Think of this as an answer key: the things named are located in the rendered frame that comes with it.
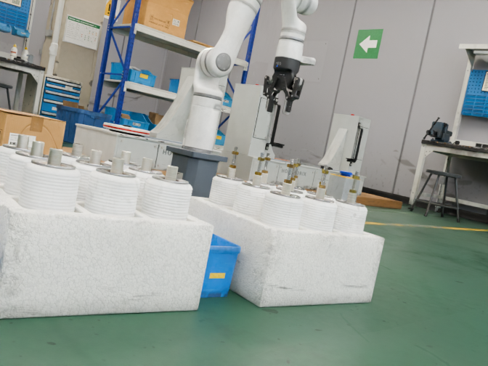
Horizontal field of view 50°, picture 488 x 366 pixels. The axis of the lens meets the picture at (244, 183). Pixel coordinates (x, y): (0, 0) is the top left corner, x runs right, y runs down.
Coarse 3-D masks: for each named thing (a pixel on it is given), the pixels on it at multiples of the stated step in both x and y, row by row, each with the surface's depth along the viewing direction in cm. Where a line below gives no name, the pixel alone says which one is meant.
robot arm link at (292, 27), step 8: (288, 0) 144; (296, 0) 143; (288, 8) 144; (296, 8) 145; (288, 16) 145; (296, 16) 144; (288, 24) 145; (296, 24) 144; (304, 24) 146; (288, 32) 145; (296, 32) 145; (304, 32) 146; (296, 40) 145
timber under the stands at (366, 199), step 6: (66, 150) 341; (102, 162) 309; (216, 174) 393; (222, 174) 407; (276, 186) 398; (360, 198) 478; (366, 198) 485; (372, 198) 491; (378, 198) 504; (384, 198) 527; (366, 204) 487; (372, 204) 493; (378, 204) 501; (384, 204) 508; (390, 204) 516; (396, 204) 524
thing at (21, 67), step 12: (24, 0) 630; (0, 12) 615; (12, 12) 624; (24, 12) 633; (12, 24) 626; (24, 24) 634; (24, 48) 640; (0, 60) 567; (12, 60) 574; (24, 72) 634; (36, 72) 596; (36, 84) 600; (36, 96) 600; (12, 108) 648; (36, 108) 602
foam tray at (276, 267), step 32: (224, 224) 131; (256, 224) 121; (256, 256) 119; (288, 256) 119; (320, 256) 125; (352, 256) 132; (256, 288) 118; (288, 288) 121; (320, 288) 127; (352, 288) 134
